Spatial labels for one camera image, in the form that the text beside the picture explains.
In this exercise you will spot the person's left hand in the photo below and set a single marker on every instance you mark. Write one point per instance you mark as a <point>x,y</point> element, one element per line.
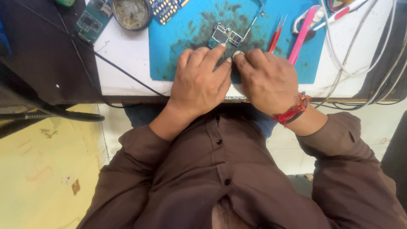
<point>197,86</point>

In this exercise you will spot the brown shirt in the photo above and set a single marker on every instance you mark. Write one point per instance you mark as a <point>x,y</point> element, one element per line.
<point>197,178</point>

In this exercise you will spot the green circuit board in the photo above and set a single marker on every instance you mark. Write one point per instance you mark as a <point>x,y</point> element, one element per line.
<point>92,20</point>

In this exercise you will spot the phone circuit board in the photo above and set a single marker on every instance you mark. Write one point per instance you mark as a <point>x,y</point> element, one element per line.
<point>222,34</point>

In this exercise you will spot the blue work mat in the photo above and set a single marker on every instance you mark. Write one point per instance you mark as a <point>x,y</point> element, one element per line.
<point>190,19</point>

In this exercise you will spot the blue object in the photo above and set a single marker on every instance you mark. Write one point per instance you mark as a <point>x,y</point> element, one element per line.
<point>3,41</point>

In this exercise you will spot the white and red tool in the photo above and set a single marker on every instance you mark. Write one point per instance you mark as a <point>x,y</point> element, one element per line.
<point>341,13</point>

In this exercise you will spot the white plastic bottle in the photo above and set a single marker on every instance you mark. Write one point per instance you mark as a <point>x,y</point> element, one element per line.
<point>314,17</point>

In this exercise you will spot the person's right hand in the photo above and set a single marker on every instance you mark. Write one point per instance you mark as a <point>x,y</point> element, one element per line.
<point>270,82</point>

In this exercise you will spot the pink plastic pry tool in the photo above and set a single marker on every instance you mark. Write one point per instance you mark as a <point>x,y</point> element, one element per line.
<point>302,35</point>

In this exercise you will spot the green plastic object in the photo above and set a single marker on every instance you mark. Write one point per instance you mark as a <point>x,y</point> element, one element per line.
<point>66,2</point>

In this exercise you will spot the red tweezers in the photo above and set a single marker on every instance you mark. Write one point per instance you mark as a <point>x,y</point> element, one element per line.
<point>275,38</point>

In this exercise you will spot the round metal flux tin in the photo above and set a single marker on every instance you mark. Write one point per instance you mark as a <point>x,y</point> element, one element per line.
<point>132,13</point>

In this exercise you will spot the blue gold-dotted stencil board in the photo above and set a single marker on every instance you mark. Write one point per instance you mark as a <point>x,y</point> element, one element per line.
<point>163,10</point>

